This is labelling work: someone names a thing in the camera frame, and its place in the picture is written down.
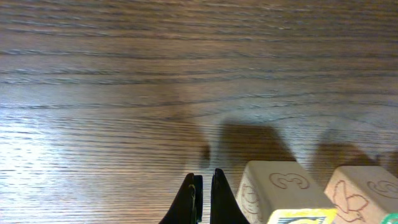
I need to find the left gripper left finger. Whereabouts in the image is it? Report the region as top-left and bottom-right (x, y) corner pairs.
(159, 173), (203, 224)

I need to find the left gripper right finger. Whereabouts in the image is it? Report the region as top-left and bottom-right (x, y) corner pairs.
(210, 168), (249, 224)

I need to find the yellow C block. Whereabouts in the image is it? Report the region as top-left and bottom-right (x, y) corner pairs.
(236, 161), (337, 224)

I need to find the green V block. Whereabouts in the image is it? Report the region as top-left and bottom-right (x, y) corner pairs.
(325, 166), (397, 224)

